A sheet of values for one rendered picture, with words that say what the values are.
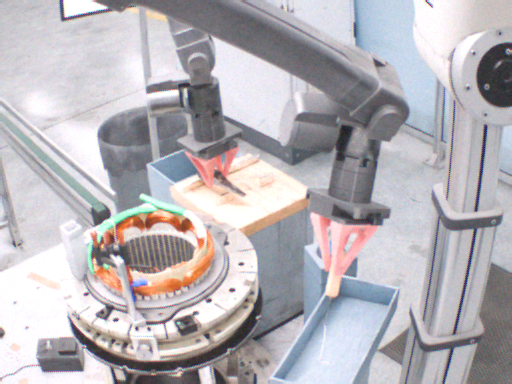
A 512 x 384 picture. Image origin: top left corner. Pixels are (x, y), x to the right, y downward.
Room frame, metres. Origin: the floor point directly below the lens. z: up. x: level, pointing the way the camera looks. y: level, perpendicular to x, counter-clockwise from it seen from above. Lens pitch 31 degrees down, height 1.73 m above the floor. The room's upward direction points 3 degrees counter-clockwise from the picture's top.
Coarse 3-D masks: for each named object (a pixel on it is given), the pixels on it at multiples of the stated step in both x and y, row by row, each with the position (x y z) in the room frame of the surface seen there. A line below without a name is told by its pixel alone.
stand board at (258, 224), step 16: (240, 160) 1.21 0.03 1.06; (240, 176) 1.15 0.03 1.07; (256, 176) 1.14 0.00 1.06; (288, 176) 1.14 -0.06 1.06; (176, 192) 1.10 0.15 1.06; (192, 192) 1.10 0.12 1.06; (208, 192) 1.09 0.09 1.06; (224, 192) 1.09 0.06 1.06; (256, 192) 1.09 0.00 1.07; (272, 192) 1.08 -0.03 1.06; (288, 192) 1.08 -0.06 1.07; (304, 192) 1.08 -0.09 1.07; (192, 208) 1.06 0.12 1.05; (208, 208) 1.04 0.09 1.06; (224, 208) 1.04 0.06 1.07; (240, 208) 1.03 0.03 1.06; (256, 208) 1.03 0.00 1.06; (272, 208) 1.03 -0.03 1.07; (288, 208) 1.04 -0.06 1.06; (240, 224) 0.98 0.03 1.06; (256, 224) 0.99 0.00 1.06
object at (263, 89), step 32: (288, 0) 3.07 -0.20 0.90; (320, 0) 3.19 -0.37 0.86; (352, 0) 3.35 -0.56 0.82; (352, 32) 3.33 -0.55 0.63; (224, 64) 3.44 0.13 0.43; (256, 64) 3.23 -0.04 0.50; (224, 96) 3.45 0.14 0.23; (256, 96) 3.24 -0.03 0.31; (288, 96) 3.06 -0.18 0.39; (256, 128) 3.25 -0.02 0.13; (288, 160) 3.08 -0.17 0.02
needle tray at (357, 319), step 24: (360, 288) 0.81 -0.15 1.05; (384, 288) 0.79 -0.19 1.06; (336, 312) 0.78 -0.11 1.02; (360, 312) 0.78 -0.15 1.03; (384, 312) 0.77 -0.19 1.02; (312, 336) 0.73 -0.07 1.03; (336, 336) 0.73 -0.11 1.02; (360, 336) 0.72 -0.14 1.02; (288, 360) 0.66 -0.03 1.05; (312, 360) 0.68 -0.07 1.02; (336, 360) 0.68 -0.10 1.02; (360, 360) 0.67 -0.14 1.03
